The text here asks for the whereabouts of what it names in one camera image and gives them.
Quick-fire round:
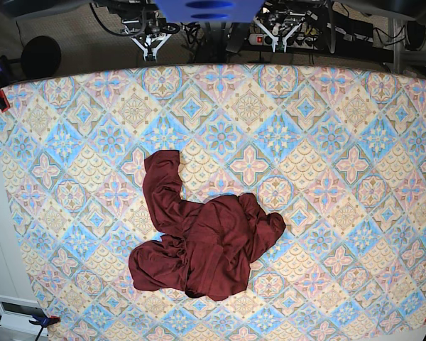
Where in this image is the maroon t-shirt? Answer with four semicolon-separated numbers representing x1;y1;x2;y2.
129;150;286;301

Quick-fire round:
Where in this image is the left table clamp lower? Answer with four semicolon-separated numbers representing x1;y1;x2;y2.
0;313;60;340

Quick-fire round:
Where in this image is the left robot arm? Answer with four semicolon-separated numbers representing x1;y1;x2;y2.
256;1;332;41

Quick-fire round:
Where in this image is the white power strip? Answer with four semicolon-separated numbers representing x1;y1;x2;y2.
248;33;318;49

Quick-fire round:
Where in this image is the black round stool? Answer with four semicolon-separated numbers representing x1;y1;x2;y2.
21;36;61;80

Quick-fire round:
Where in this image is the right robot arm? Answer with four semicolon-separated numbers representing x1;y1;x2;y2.
89;0;159;38

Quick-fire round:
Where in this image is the patterned tablecloth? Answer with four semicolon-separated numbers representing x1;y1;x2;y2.
0;65;426;340

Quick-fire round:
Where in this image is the white wall vent panel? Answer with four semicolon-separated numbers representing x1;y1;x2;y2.
0;295;44;337

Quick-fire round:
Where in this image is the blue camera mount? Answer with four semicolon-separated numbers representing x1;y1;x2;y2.
154;0;264;23

